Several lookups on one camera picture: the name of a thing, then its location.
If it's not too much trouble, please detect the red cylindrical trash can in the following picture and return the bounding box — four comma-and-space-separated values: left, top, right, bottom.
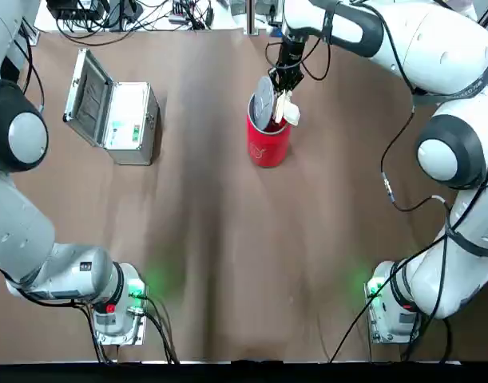
245, 92, 292, 168

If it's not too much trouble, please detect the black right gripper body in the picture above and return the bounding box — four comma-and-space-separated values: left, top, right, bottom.
276, 38, 307, 74

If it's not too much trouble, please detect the aluminium frame post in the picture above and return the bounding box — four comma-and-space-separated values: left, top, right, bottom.
245, 0, 257, 36

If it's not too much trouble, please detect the grey round trash can lid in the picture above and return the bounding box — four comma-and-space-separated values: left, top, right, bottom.
253, 75, 277, 131

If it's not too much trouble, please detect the black wall plug adapter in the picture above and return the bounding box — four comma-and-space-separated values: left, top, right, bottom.
107, 0, 143, 31

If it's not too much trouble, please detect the black cable with metal connector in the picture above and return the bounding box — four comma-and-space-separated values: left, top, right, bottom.
380, 101, 453, 213

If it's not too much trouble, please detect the black base cable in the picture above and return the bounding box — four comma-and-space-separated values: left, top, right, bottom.
328, 294, 373, 363
141, 294, 181, 365

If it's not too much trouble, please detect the cream disposable glove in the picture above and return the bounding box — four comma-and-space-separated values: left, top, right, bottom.
281, 99, 303, 127
272, 90, 287, 123

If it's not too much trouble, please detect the aluminium frame rail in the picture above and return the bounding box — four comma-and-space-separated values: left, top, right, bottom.
25, 22, 42, 47

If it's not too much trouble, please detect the black network switch box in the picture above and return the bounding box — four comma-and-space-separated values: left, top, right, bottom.
46, 0, 105, 21

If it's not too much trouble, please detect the aluminium carry case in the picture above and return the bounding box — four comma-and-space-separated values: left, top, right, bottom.
62, 47, 161, 167

